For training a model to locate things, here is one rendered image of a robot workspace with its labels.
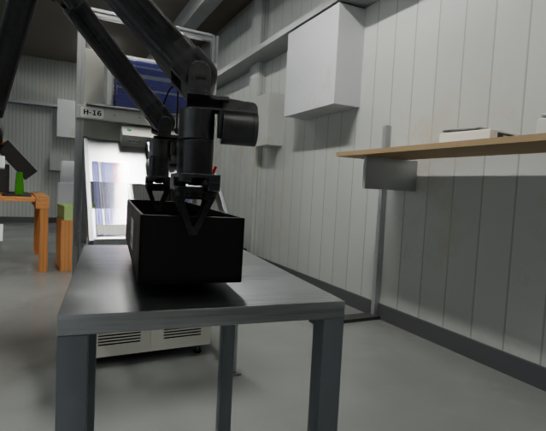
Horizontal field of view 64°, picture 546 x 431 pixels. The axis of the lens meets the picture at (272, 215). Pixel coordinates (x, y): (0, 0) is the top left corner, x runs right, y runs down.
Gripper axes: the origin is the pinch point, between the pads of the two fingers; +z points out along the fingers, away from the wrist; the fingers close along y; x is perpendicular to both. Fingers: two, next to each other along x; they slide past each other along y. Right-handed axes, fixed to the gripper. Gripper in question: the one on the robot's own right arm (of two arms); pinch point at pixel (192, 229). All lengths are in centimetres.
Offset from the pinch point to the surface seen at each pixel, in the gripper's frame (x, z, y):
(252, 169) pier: -159, -33, 463
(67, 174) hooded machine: 82, -17, 798
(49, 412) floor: 34, 91, 127
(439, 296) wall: -199, 58, 160
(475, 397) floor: -162, 90, 90
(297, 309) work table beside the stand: -16.8, 12.4, -6.7
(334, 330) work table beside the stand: -24.0, 16.3, -6.7
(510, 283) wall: -204, 38, 110
